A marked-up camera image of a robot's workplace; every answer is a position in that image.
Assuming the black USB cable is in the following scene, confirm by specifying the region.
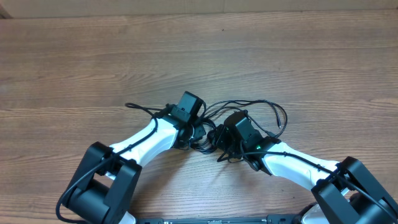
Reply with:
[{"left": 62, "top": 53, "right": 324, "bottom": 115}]
[{"left": 189, "top": 99, "right": 289, "bottom": 156}]

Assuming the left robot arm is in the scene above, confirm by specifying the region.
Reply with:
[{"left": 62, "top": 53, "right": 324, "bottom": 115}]
[{"left": 55, "top": 91, "right": 206, "bottom": 224}]

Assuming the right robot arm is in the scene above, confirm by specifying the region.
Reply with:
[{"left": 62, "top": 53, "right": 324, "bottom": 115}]
[{"left": 208, "top": 111, "right": 397, "bottom": 223}]

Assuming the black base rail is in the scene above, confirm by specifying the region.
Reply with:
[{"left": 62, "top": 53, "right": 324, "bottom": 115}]
[{"left": 136, "top": 203, "right": 316, "bottom": 224}]

